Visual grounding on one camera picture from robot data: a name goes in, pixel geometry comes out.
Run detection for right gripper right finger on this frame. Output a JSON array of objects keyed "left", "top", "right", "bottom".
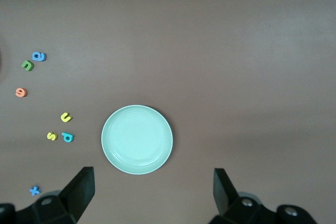
[{"left": 207, "top": 168, "right": 317, "bottom": 224}]

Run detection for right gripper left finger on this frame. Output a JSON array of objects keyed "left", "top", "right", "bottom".
[{"left": 15, "top": 166, "right": 95, "bottom": 224}]

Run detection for teal foam letter p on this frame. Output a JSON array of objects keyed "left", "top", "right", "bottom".
[{"left": 61, "top": 132, "right": 75, "bottom": 143}]

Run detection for green plate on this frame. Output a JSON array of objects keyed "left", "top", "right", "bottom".
[{"left": 101, "top": 104, "right": 174, "bottom": 175}]

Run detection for green foam letter u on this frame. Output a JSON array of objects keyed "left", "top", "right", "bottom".
[{"left": 20, "top": 60, "right": 35, "bottom": 72}]

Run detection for blue foam letter a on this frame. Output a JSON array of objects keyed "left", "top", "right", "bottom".
[{"left": 31, "top": 51, "right": 47, "bottom": 62}]

